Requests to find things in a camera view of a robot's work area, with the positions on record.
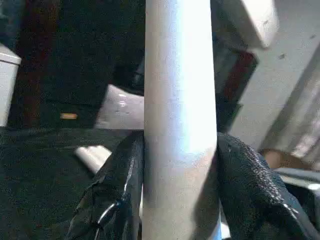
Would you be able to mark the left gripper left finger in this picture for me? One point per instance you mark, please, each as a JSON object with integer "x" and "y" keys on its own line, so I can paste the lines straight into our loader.
{"x": 112, "y": 195}

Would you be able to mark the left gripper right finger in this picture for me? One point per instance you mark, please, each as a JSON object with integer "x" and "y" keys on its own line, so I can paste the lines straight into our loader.
{"x": 250, "y": 195}

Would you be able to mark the white plastic table leg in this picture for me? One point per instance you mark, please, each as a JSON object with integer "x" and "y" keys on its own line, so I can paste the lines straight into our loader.
{"x": 92, "y": 157}
{"x": 180, "y": 100}

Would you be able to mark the black work mat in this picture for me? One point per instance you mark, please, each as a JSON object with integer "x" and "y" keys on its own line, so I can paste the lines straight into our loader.
{"x": 37, "y": 187}

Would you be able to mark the black cabinet with gold label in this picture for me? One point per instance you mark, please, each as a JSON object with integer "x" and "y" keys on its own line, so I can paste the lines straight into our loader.
{"x": 75, "y": 62}

